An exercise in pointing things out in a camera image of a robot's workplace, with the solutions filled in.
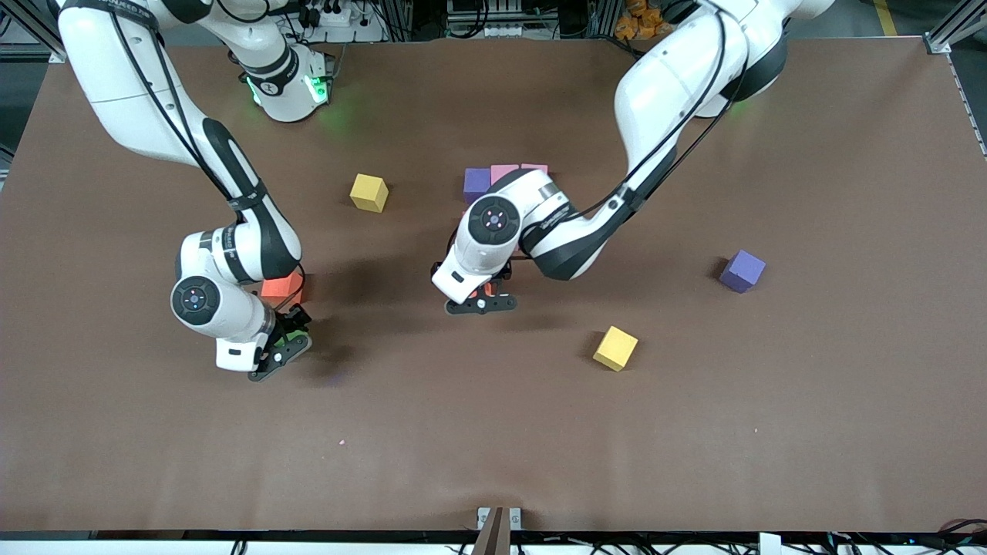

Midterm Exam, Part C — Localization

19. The white socket strip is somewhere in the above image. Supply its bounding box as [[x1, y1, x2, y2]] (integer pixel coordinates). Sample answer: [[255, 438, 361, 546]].
[[447, 20, 541, 39]]

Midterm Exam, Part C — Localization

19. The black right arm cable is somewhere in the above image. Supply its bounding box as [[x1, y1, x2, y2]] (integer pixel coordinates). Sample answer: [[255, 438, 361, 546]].
[[270, 262, 308, 313]]

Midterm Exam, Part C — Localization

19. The bag of orange snacks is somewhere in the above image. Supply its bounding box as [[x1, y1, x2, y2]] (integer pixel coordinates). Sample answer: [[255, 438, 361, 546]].
[[615, 0, 679, 41]]

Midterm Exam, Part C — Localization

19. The aluminium frame strut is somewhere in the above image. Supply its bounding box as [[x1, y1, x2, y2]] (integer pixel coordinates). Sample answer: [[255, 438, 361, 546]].
[[0, 0, 70, 62], [925, 0, 987, 55]]

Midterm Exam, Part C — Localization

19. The yellow foam cube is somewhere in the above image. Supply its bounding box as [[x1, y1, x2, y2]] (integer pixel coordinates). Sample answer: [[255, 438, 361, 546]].
[[349, 172, 391, 214], [593, 325, 639, 372]]

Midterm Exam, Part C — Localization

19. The metal bracket with post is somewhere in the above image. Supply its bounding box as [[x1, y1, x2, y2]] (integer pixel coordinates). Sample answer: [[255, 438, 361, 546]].
[[477, 506, 522, 555]]

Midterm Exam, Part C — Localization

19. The white power strip with plugs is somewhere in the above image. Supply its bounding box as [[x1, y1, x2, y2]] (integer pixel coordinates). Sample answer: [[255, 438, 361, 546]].
[[297, 0, 386, 43]]

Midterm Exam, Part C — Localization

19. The purple foam cube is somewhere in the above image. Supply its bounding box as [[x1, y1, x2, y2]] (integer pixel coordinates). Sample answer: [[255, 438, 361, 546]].
[[463, 168, 494, 204], [719, 250, 767, 294]]

